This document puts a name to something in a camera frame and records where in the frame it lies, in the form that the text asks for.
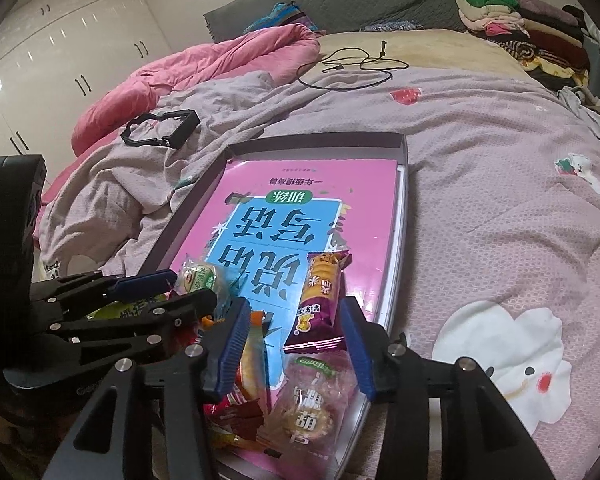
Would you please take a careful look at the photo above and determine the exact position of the white grey cloth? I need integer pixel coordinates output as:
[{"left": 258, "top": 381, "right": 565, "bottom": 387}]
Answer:
[{"left": 557, "top": 85, "right": 600, "bottom": 151}]

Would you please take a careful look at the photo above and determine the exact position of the orange bread packet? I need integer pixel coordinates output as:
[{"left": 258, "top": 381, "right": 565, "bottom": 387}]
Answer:
[{"left": 232, "top": 310, "right": 271, "bottom": 411}]

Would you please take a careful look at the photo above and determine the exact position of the blue knitted clothing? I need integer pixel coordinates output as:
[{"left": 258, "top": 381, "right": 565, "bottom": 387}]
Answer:
[{"left": 242, "top": 2, "right": 321, "bottom": 36}]

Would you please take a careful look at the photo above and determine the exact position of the purple cracker packet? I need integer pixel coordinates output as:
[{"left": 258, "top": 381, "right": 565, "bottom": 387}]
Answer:
[{"left": 282, "top": 250, "right": 353, "bottom": 356}]

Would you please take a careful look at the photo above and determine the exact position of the grey patterned cloth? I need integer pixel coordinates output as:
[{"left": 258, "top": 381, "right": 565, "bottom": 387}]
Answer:
[{"left": 362, "top": 20, "right": 421, "bottom": 33}]

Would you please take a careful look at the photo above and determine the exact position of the white wardrobe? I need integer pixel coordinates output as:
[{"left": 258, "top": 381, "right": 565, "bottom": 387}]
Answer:
[{"left": 0, "top": 0, "right": 173, "bottom": 181}]

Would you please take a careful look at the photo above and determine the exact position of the green label pastry packet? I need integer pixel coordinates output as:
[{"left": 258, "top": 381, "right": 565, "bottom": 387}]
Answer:
[{"left": 175, "top": 255, "right": 231, "bottom": 301}]

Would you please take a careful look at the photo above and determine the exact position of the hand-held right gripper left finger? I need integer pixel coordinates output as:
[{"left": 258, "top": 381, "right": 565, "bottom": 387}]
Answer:
[{"left": 55, "top": 297, "right": 253, "bottom": 480}]

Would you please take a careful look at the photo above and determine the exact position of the stack of folded clothes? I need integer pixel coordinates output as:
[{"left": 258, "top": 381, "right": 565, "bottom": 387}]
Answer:
[{"left": 455, "top": 0, "right": 598, "bottom": 93}]

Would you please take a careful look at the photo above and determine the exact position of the red sausage packet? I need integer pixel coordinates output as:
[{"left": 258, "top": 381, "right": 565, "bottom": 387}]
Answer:
[{"left": 205, "top": 395, "right": 266, "bottom": 441}]

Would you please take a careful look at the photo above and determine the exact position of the beige bed sheet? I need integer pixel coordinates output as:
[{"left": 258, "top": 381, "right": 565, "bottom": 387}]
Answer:
[{"left": 310, "top": 27, "right": 541, "bottom": 86}]

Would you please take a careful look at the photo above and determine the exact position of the pink quilt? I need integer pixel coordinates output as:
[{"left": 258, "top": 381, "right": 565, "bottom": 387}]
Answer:
[{"left": 35, "top": 24, "right": 322, "bottom": 246}]

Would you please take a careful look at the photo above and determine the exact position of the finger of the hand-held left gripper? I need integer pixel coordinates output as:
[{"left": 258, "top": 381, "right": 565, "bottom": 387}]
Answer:
[
  {"left": 50, "top": 289, "right": 218, "bottom": 361},
  {"left": 32, "top": 269, "right": 178, "bottom": 307}
]

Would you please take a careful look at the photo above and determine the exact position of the clear candied haw packet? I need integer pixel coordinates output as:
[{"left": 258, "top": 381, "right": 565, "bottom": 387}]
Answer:
[{"left": 270, "top": 355, "right": 361, "bottom": 461}]

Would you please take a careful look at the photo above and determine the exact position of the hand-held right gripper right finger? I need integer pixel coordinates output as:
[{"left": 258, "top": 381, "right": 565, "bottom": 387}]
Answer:
[{"left": 340, "top": 297, "right": 556, "bottom": 480}]

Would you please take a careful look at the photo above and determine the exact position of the black plastic frame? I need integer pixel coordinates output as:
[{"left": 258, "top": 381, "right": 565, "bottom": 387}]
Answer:
[{"left": 120, "top": 110, "right": 201, "bottom": 150}]

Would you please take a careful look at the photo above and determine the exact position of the shallow purple cardboard box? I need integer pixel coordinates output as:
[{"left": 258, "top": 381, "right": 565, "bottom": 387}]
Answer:
[{"left": 140, "top": 132, "right": 411, "bottom": 480}]

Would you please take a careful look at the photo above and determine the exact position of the pink book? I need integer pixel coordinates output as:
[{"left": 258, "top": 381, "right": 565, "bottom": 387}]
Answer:
[{"left": 167, "top": 157, "right": 401, "bottom": 461}]

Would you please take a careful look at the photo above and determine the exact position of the grey headboard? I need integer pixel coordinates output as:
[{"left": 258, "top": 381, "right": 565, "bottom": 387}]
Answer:
[{"left": 202, "top": 0, "right": 463, "bottom": 43}]

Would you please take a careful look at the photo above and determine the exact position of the black cable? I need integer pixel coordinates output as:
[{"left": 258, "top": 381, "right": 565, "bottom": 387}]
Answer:
[{"left": 297, "top": 42, "right": 411, "bottom": 91}]

